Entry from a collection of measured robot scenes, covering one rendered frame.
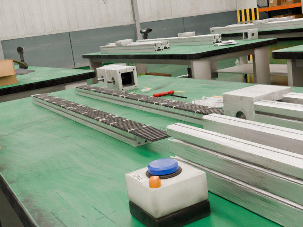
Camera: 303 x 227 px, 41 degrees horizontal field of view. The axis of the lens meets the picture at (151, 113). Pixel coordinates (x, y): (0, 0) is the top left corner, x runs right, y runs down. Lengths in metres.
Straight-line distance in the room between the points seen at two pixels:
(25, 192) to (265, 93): 0.47
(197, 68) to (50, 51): 8.99
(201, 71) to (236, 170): 2.73
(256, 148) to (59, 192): 0.34
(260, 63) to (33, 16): 8.99
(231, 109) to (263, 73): 2.87
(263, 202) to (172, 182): 0.11
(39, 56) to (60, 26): 1.07
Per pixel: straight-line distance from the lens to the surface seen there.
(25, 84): 2.63
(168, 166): 0.51
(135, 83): 1.67
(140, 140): 0.87
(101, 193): 0.66
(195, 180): 0.51
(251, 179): 0.52
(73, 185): 0.71
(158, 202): 0.49
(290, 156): 0.48
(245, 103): 0.79
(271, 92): 0.80
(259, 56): 3.65
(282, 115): 0.73
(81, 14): 12.31
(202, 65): 3.26
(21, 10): 11.87
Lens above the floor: 1.03
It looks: 12 degrees down
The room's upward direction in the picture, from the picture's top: 8 degrees counter-clockwise
